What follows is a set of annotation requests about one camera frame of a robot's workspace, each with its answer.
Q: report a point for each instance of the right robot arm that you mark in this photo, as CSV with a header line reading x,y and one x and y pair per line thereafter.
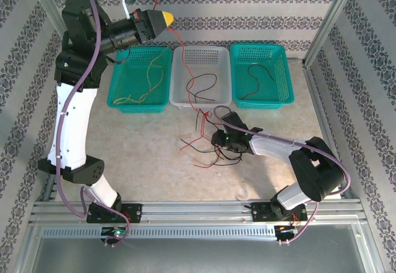
x,y
278,146

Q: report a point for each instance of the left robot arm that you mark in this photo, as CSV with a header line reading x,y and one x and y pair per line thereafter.
x,y
74,124

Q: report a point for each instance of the teal plastic basket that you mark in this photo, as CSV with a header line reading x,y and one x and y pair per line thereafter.
x,y
278,93
130,78

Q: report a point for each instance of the small circuit board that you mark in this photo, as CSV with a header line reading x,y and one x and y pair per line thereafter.
x,y
116,232
284,230

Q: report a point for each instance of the white plastic basket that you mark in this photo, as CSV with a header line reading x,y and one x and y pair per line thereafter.
x,y
216,59

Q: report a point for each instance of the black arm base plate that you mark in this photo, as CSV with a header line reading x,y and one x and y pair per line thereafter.
x,y
260,211
136,212

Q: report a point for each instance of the aluminium side rail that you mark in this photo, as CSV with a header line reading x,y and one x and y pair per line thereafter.
x,y
319,106
51,189

